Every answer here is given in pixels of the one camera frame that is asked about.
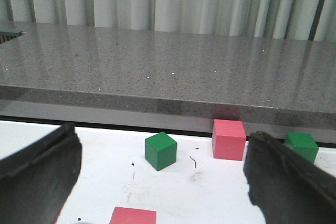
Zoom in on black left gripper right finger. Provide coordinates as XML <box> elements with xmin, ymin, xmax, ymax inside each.
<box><xmin>244</xmin><ymin>132</ymin><xmax>335</xmax><ymax>223</ymax></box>

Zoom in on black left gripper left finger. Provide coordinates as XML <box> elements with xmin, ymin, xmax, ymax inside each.
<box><xmin>1</xmin><ymin>123</ymin><xmax>82</xmax><ymax>223</ymax></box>

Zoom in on green cube near bin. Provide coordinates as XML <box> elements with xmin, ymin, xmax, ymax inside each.
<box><xmin>284</xmin><ymin>132</ymin><xmax>319</xmax><ymax>163</ymax></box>

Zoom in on pink wooden cube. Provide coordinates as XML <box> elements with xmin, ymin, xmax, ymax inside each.
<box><xmin>212</xmin><ymin>119</ymin><xmax>246</xmax><ymax>161</ymax></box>

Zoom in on grey stone counter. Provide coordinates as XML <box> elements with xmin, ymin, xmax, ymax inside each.
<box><xmin>1</xmin><ymin>21</ymin><xmax>335</xmax><ymax>130</ymax></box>

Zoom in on green cube far left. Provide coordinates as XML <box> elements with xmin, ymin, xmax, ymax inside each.
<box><xmin>144</xmin><ymin>132</ymin><xmax>177</xmax><ymax>171</ymax></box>

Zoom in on dark vent grille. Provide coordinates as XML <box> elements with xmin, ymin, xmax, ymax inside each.
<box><xmin>0</xmin><ymin>23</ymin><xmax>24</xmax><ymax>44</ymax></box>

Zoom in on grey curtain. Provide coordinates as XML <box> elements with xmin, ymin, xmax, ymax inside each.
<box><xmin>1</xmin><ymin>0</ymin><xmax>335</xmax><ymax>42</ymax></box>

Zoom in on pink cube near camera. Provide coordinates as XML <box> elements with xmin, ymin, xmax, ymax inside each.
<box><xmin>109</xmin><ymin>207</ymin><xmax>156</xmax><ymax>224</ymax></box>

